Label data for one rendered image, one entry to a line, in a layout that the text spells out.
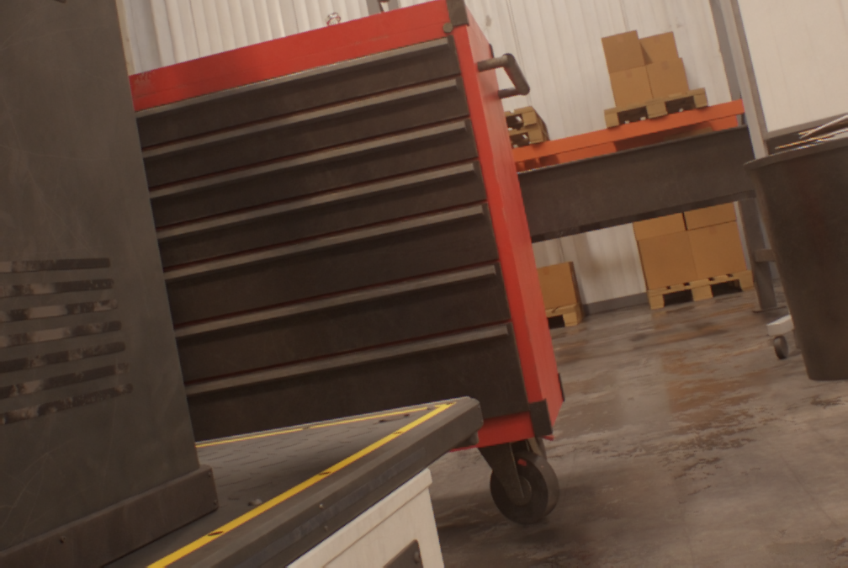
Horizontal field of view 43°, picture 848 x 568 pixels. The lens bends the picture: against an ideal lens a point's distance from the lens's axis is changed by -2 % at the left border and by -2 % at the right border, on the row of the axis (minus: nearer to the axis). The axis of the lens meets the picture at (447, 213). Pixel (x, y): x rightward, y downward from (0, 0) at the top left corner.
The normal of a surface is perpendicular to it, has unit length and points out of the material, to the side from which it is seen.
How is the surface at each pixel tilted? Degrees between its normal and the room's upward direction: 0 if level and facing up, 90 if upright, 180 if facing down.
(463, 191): 90
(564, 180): 90
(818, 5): 90
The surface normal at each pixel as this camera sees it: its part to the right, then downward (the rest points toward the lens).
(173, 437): 0.94, -0.21
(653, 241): -0.14, -0.04
